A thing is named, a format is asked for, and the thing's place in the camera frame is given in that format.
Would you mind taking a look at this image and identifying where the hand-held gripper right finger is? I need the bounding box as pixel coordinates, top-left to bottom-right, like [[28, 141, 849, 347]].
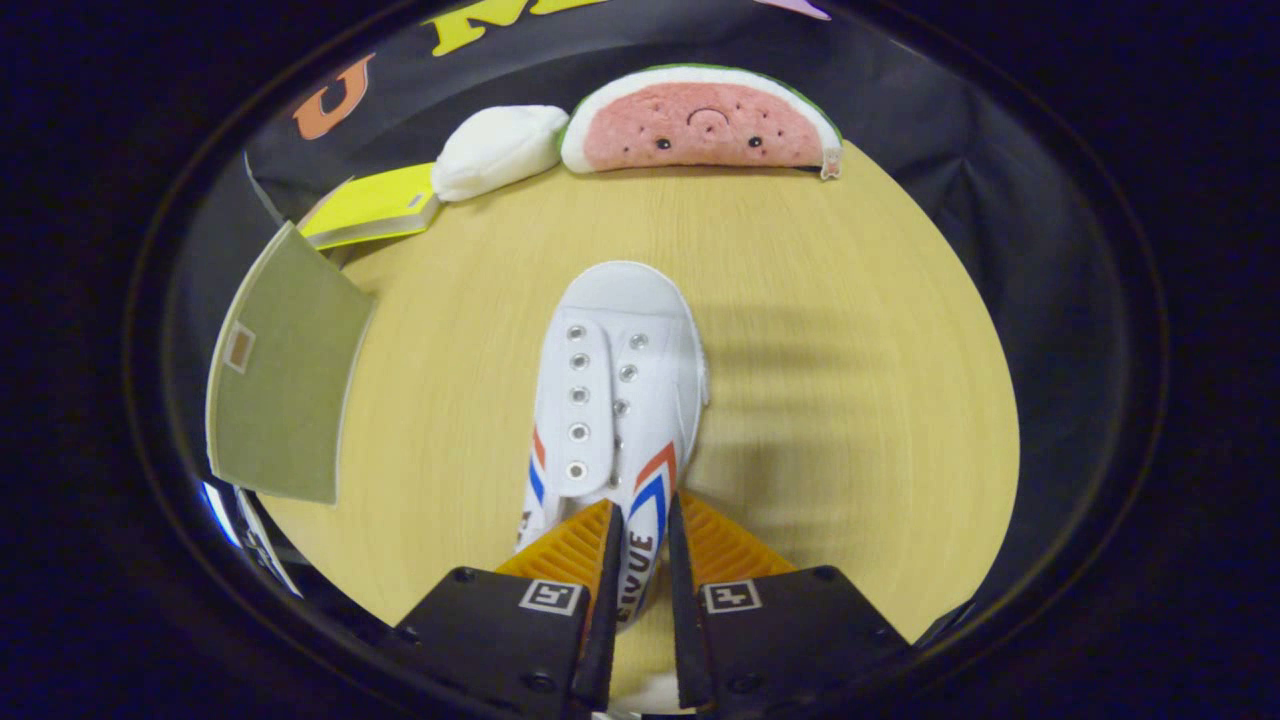
[[667, 490, 911, 713]]

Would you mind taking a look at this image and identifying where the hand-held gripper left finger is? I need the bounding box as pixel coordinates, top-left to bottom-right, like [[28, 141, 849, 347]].
[[393, 498, 626, 713]]

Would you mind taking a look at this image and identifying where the white canvas shoe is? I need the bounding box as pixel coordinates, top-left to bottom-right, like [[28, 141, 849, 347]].
[[515, 260, 711, 713]]

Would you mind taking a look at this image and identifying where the grey-green fabric storage box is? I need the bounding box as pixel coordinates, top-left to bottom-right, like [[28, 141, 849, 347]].
[[205, 220, 376, 506]]

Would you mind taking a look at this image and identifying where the yellow book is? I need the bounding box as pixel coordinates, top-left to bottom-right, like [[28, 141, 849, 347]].
[[298, 162, 443, 251]]

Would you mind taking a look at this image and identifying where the white plush toy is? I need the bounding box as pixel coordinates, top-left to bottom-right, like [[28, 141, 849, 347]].
[[432, 105, 569, 203]]

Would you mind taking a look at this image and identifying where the watermelon slice plush toy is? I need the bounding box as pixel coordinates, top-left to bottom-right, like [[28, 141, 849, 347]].
[[560, 63, 844, 181]]

